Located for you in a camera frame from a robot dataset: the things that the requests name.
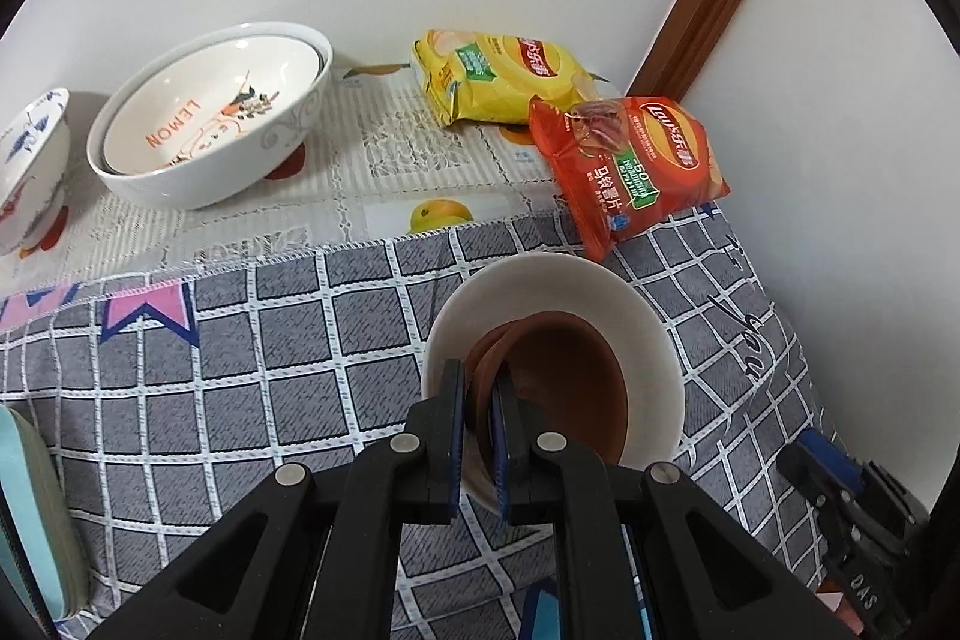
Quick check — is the grey checkered cloth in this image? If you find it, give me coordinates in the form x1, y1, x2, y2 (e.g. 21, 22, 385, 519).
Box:
0, 201, 841, 640

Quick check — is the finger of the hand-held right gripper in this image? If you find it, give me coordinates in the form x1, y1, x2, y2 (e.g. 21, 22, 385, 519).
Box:
776, 430, 863, 517

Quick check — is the red chip bag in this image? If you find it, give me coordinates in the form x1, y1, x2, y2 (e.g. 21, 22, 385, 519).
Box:
527, 95, 731, 264

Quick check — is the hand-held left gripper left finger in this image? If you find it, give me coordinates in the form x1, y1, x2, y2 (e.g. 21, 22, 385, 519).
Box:
56, 359, 470, 640

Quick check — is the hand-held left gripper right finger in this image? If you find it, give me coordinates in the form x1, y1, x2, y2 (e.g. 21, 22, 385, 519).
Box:
491, 366, 856, 640

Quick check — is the white bowl with orange print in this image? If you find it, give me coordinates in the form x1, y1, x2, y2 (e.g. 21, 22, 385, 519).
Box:
101, 34, 323, 175

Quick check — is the yellow chip bag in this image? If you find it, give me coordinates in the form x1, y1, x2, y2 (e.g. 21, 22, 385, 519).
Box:
410, 29, 610, 127

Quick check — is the plain white bowl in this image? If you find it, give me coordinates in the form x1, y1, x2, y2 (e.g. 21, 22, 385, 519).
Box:
421, 255, 685, 513

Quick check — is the large white bowl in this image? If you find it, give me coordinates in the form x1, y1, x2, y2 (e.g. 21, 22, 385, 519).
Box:
86, 22, 333, 211

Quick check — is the blue square plate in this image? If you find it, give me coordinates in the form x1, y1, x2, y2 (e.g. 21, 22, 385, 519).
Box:
0, 406, 92, 618

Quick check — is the blue patterned white bowl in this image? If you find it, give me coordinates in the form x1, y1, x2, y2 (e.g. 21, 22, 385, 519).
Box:
0, 87, 72, 256

